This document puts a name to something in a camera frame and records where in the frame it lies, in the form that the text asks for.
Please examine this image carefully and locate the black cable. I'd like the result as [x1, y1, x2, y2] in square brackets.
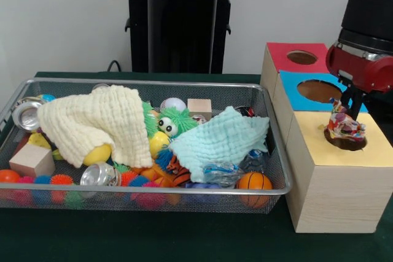
[106, 59, 133, 73]

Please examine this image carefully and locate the multicolour rope knot ball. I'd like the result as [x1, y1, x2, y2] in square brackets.
[325, 98, 367, 140]

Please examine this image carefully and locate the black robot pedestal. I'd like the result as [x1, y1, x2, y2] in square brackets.
[119, 0, 246, 75]

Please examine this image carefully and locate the wooden box with three holes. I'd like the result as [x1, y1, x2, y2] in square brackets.
[260, 42, 393, 234]

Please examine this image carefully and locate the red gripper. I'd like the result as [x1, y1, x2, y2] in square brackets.
[325, 44, 393, 123]

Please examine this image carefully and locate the metal mesh bin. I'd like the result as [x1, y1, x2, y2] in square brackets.
[0, 77, 293, 215]

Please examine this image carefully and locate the light blue waffle cloth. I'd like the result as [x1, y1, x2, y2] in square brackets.
[168, 106, 270, 183]

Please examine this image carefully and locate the yellow smooth ball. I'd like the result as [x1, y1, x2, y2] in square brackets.
[82, 144, 112, 166]

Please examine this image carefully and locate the white baseball toy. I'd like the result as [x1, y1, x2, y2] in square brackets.
[159, 97, 187, 112]

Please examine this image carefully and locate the silver metal can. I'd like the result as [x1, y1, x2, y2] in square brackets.
[12, 98, 44, 131]
[79, 162, 122, 187]

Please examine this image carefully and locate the small wooden cube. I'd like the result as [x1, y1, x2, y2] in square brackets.
[186, 98, 212, 121]

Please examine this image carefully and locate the cream waffle cloth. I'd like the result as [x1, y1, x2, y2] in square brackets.
[36, 85, 154, 169]

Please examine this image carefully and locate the orange basketball toy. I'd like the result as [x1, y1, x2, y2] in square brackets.
[236, 171, 273, 207]

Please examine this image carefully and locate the dark green tablecloth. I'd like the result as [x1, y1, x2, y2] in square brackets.
[0, 71, 393, 262]
[365, 91, 393, 115]

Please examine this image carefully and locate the large wooden cube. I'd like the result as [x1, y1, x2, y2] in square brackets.
[9, 144, 56, 179]

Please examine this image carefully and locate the green fuzzy toy with eyes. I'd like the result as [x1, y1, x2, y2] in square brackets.
[142, 102, 199, 139]

